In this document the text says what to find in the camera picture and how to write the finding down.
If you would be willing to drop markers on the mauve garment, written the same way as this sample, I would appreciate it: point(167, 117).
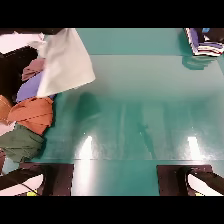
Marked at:
point(32, 69)

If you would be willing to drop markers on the brown striped garment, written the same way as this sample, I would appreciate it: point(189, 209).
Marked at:
point(4, 108)

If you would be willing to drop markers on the orange garment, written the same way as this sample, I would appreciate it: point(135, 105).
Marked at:
point(33, 114)

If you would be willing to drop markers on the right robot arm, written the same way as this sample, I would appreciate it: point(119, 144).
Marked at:
point(208, 179)

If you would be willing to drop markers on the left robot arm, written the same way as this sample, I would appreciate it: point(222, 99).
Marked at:
point(20, 174)

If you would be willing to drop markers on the black folded garment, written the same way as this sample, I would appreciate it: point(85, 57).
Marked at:
point(216, 35)

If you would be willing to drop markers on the white garment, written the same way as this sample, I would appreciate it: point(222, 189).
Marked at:
point(66, 63)

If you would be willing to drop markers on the purple garment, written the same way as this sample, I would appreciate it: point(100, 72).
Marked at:
point(30, 89)

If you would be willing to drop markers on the dark green garment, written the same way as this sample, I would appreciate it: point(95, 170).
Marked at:
point(20, 141)

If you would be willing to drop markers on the striped folded garment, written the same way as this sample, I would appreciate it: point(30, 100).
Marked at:
point(204, 49)

